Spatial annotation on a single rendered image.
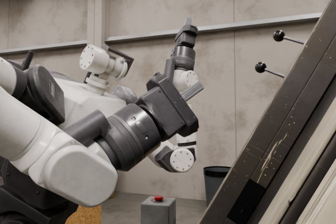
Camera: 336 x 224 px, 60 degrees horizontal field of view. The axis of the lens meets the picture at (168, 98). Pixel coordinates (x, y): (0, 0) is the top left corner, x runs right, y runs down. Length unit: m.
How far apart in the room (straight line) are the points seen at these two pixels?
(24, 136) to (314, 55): 0.49
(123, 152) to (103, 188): 0.06
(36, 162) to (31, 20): 6.53
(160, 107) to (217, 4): 4.49
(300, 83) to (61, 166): 0.43
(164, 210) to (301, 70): 0.82
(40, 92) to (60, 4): 5.92
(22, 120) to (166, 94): 0.23
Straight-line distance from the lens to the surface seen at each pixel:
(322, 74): 0.59
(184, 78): 0.96
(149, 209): 1.24
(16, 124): 0.37
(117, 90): 0.96
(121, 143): 0.43
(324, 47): 0.60
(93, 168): 0.40
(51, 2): 6.64
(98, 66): 0.75
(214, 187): 4.03
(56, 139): 0.38
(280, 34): 1.05
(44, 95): 0.58
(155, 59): 5.02
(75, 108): 0.67
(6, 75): 0.52
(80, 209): 2.98
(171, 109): 0.49
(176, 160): 0.95
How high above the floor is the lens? 1.27
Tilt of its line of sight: 4 degrees up
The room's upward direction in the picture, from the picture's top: straight up
